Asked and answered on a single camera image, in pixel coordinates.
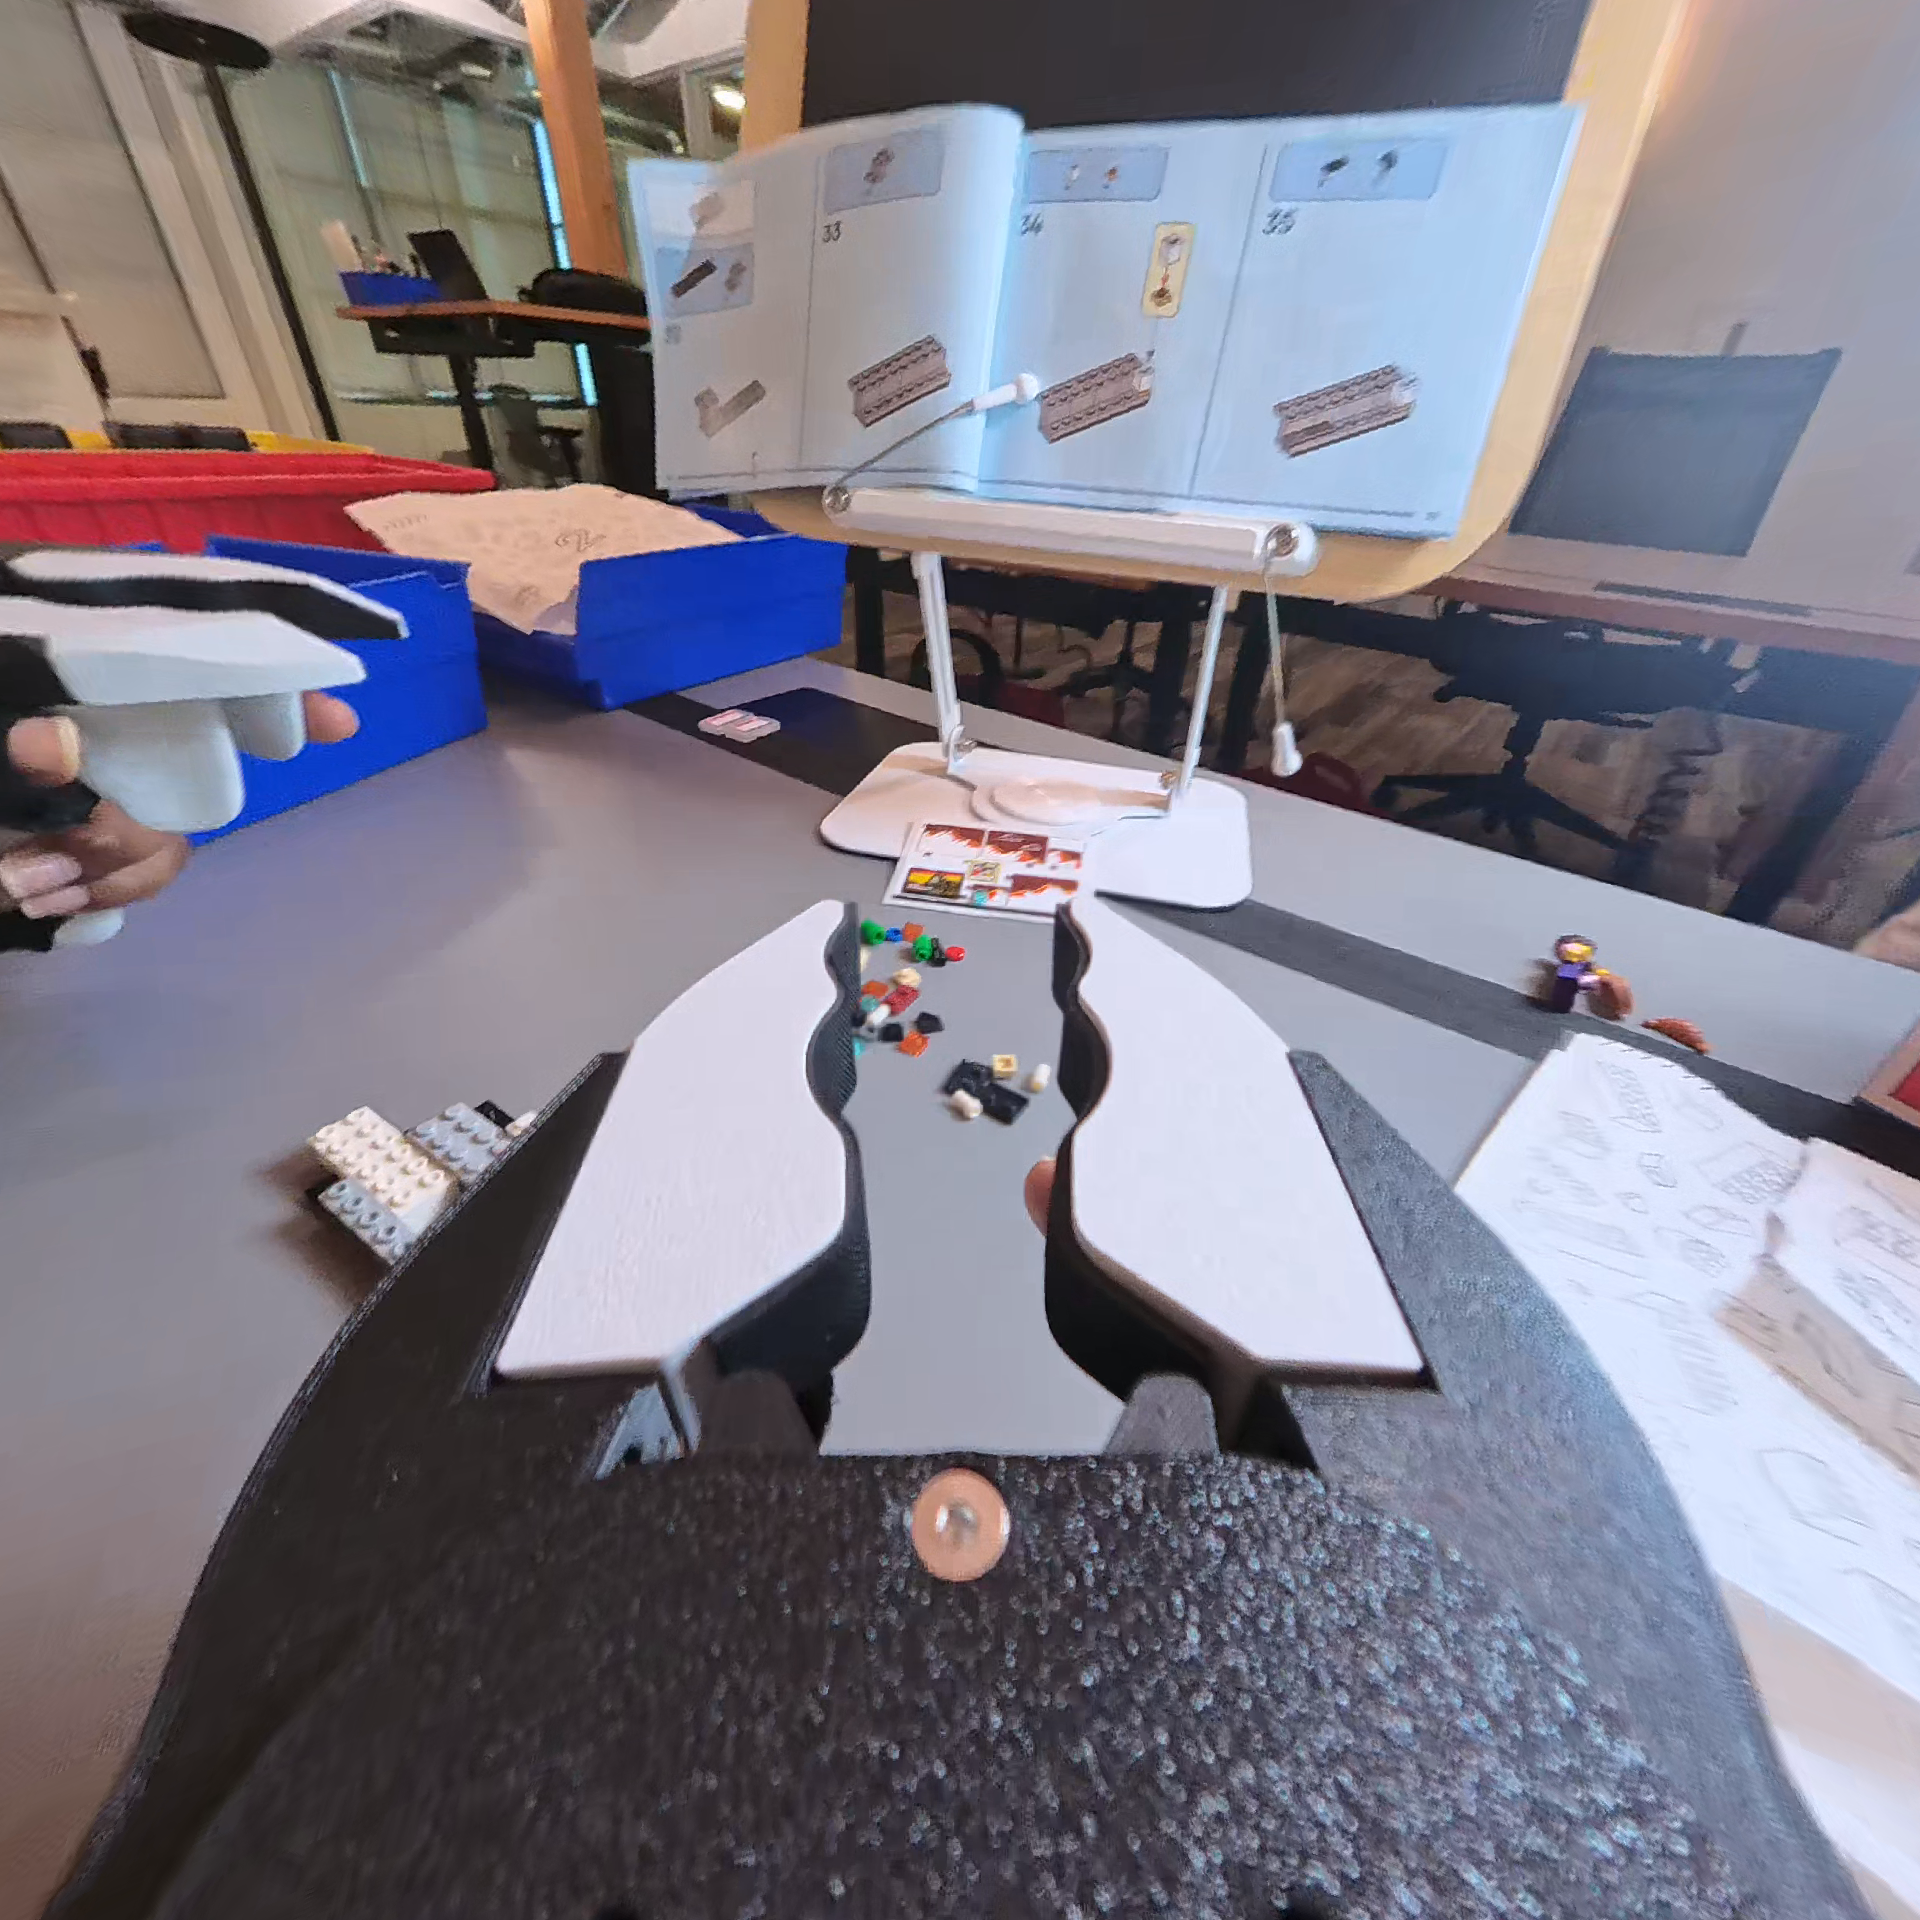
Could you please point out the pile of small lego pieces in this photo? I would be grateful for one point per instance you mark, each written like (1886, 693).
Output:
(900, 992)

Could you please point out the black floor lamp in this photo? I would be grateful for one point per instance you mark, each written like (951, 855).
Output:
(262, 224)

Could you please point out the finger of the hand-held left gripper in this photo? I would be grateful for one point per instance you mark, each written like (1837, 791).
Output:
(74, 563)
(193, 660)

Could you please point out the sticker sheet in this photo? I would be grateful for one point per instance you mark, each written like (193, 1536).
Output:
(982, 867)

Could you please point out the grey lego model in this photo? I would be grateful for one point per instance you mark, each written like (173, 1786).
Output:
(390, 1184)

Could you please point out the white printed paper bag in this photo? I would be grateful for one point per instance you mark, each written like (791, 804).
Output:
(1649, 1275)
(553, 549)

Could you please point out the purple lego minifigure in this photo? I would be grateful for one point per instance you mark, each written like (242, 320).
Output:
(1574, 975)

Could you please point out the black monitor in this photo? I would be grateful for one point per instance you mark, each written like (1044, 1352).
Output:
(1667, 448)

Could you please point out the white book stand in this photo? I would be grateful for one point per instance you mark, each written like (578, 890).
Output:
(1184, 848)

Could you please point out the blue storage bin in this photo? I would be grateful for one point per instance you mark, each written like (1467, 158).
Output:
(707, 614)
(404, 675)

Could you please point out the red storage bin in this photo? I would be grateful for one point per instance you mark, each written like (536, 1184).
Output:
(225, 502)

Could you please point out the small white block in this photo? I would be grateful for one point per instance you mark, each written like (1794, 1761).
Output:
(740, 722)

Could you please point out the black laptop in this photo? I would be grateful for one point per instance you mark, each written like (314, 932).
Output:
(446, 270)

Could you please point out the lego instruction booklet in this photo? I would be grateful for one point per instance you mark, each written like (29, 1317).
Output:
(1351, 300)

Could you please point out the person's right hand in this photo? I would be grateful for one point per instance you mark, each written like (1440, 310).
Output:
(1044, 1195)

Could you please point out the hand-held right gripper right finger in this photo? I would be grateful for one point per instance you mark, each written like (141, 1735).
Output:
(1216, 1170)

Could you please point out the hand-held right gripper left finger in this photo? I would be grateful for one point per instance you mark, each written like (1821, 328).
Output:
(707, 1170)

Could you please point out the black office chair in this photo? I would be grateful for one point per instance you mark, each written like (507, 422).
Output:
(1561, 721)

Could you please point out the person's left hand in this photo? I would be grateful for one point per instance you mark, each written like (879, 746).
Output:
(90, 870)

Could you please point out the black and tan lego cluster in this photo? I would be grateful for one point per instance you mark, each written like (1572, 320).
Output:
(990, 1092)

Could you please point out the blue desk organizer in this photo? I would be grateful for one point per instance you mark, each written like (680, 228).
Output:
(387, 289)

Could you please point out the black storage bins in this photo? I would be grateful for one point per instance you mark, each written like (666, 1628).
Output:
(120, 439)

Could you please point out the black backpack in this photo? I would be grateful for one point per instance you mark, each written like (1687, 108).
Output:
(585, 293)

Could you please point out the wooden standing desk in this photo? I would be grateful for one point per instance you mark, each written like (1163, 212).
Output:
(496, 313)

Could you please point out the yellow storage bin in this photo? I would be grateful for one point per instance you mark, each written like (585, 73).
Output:
(308, 444)

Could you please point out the brown lego piece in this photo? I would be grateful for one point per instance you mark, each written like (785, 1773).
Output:
(1678, 1032)

